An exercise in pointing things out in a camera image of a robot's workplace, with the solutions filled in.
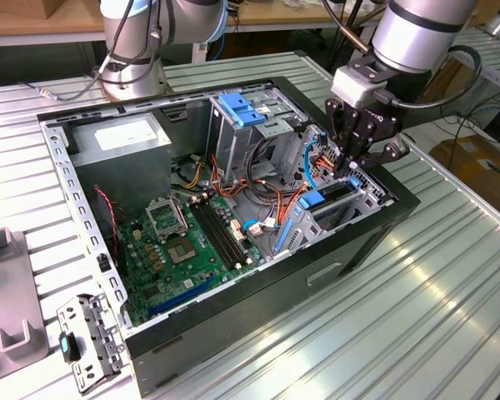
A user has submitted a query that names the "wooden desk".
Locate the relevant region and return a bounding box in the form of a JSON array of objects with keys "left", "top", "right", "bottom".
[{"left": 0, "top": 0, "right": 478, "bottom": 48}]

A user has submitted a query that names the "blue data wire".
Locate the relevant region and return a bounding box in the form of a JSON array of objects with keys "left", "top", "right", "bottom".
[{"left": 302, "top": 133, "right": 328, "bottom": 191}]

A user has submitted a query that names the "metal optical drive cage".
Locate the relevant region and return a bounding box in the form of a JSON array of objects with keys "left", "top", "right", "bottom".
[{"left": 206, "top": 89, "right": 310, "bottom": 184}]

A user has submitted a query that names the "black open PC case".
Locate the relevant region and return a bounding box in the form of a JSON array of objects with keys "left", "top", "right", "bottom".
[{"left": 36, "top": 74, "right": 421, "bottom": 399}]

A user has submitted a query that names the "black case fan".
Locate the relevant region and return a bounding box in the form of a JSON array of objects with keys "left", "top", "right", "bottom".
[{"left": 90, "top": 186, "right": 126, "bottom": 278}]

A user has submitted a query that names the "metal disk bay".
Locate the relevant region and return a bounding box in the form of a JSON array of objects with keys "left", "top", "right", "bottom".
[{"left": 269, "top": 172, "right": 395, "bottom": 259}]

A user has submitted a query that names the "metal socket cover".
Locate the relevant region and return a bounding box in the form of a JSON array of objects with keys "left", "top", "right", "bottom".
[{"left": 144, "top": 195, "right": 190, "bottom": 243}]

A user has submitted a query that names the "blue drive cage latch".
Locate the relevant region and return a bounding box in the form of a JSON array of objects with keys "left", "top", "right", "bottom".
[{"left": 218, "top": 92, "right": 268, "bottom": 129}]

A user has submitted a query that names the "blue expansion slot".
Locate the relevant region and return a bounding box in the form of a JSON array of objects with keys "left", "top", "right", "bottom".
[{"left": 147, "top": 274, "right": 216, "bottom": 318}]

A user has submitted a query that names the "orange red power wire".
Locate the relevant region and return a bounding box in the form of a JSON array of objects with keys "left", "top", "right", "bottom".
[{"left": 310, "top": 150, "right": 343, "bottom": 170}]

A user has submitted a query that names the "brown square base plate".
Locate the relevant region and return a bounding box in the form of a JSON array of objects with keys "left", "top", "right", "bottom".
[{"left": 92, "top": 68, "right": 174, "bottom": 103}]

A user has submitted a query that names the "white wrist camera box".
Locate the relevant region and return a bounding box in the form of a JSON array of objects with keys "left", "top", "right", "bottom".
[{"left": 332, "top": 65, "right": 389, "bottom": 110}]

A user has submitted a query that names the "grey power supply unit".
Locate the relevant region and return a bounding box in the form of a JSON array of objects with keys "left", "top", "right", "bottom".
[{"left": 68, "top": 112, "right": 174, "bottom": 214}]

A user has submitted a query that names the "green motherboard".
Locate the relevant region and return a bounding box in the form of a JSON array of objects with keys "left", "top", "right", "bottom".
[{"left": 116, "top": 193, "right": 268, "bottom": 328}]

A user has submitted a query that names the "metal slot bracket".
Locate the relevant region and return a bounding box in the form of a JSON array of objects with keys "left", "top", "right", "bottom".
[{"left": 56, "top": 291, "right": 127, "bottom": 397}]

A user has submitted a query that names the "black RAM slot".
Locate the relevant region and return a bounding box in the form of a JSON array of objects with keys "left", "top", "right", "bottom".
[
  {"left": 190, "top": 201, "right": 233, "bottom": 271},
  {"left": 207, "top": 196, "right": 251, "bottom": 264},
  {"left": 201, "top": 197, "right": 244, "bottom": 267},
  {"left": 195, "top": 199, "right": 238, "bottom": 269}
]

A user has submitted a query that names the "red black twisted wire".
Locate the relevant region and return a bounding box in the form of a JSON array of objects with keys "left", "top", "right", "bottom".
[{"left": 92, "top": 186, "right": 121, "bottom": 256}]

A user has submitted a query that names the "blue-tipped black latch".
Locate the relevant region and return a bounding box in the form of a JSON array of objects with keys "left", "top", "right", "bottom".
[{"left": 57, "top": 331, "right": 83, "bottom": 363}]

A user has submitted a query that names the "blue wire with white plug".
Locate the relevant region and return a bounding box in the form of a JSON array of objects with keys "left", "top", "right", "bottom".
[{"left": 242, "top": 218, "right": 281, "bottom": 238}]

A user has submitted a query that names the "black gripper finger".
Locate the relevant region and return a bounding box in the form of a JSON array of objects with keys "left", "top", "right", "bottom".
[
  {"left": 349, "top": 138, "right": 410, "bottom": 174},
  {"left": 324, "top": 98, "right": 359, "bottom": 176}
]

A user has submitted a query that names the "metal slat side table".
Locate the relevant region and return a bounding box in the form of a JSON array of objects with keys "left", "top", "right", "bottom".
[{"left": 424, "top": 24, "right": 500, "bottom": 122}]

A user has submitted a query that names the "CPU socket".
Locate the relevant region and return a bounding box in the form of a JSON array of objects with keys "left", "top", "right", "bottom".
[{"left": 166, "top": 239, "right": 199, "bottom": 266}]

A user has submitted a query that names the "black cable with metal connector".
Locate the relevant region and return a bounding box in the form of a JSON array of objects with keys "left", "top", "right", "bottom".
[{"left": 19, "top": 0, "right": 168, "bottom": 103}]

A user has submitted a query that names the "grey parts rack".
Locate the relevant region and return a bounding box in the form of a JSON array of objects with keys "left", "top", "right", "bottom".
[{"left": 0, "top": 227, "right": 52, "bottom": 377}]

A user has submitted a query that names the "orange power wire bundle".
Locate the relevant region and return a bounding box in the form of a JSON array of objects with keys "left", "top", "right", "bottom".
[{"left": 182, "top": 153, "right": 308, "bottom": 228}]

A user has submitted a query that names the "large brown cardboard box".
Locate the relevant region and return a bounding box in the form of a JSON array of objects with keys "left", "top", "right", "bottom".
[{"left": 428, "top": 135, "right": 500, "bottom": 213}]

